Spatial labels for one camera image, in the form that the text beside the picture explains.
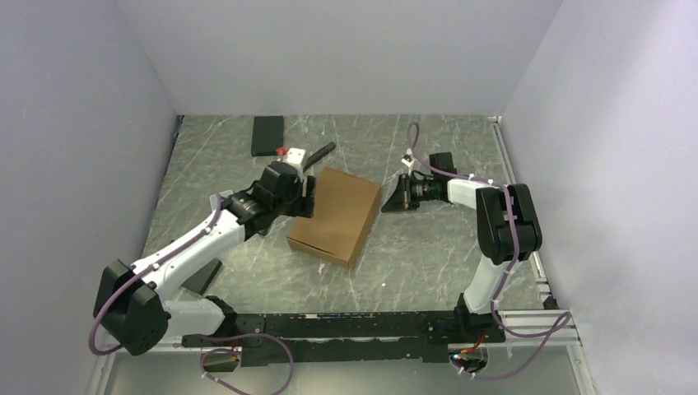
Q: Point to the black rectangular box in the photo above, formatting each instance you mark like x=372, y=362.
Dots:
x=267, y=135

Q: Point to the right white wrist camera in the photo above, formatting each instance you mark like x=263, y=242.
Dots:
x=408, y=160

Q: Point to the brown cardboard box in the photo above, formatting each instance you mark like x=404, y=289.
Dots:
x=345, y=208

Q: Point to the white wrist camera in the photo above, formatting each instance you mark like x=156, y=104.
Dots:
x=408, y=160
x=294, y=157

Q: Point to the black flat block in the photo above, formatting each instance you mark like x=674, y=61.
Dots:
x=200, y=281

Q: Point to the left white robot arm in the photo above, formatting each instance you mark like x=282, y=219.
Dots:
x=134, y=309

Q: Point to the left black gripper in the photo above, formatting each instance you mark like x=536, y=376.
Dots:
x=304, y=204

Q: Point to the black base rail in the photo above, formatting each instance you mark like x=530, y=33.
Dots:
x=429, y=336

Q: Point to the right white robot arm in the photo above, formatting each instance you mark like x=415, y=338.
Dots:
x=508, y=230

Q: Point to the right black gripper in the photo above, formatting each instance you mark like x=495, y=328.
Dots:
x=401, y=199

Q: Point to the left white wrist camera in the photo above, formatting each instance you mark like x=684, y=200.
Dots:
x=294, y=157

